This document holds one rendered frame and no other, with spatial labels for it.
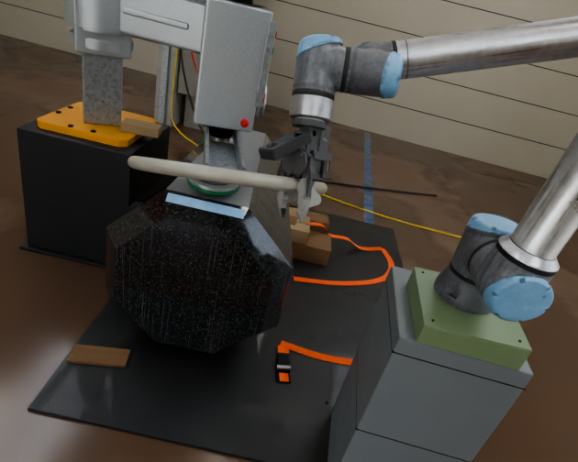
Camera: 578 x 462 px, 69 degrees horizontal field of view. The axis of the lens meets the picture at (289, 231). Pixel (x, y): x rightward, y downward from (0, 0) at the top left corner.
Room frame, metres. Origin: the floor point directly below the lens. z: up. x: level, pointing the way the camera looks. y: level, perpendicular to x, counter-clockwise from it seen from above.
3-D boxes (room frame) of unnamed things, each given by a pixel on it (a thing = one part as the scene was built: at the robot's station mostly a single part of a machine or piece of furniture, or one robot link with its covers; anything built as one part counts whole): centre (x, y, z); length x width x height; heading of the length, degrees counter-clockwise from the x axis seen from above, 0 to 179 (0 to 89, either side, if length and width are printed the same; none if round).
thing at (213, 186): (1.61, 0.36, 0.89); 0.21 x 0.21 x 0.01
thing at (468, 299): (1.15, -0.59, 0.98); 0.19 x 0.19 x 0.10
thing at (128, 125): (2.23, 0.94, 0.81); 0.20 x 0.10 x 0.05; 100
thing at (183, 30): (2.27, 0.99, 1.38); 0.74 x 0.34 x 0.25; 87
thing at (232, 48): (1.69, 0.38, 1.34); 0.36 x 0.22 x 0.45; 16
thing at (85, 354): (1.32, 0.70, 0.02); 0.25 x 0.10 x 0.01; 101
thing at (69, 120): (2.28, 1.19, 0.76); 0.49 x 0.49 x 0.05; 2
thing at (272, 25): (1.58, 0.23, 1.39); 0.08 x 0.03 x 0.28; 16
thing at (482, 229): (1.14, -0.58, 1.11); 0.17 x 0.15 x 0.18; 2
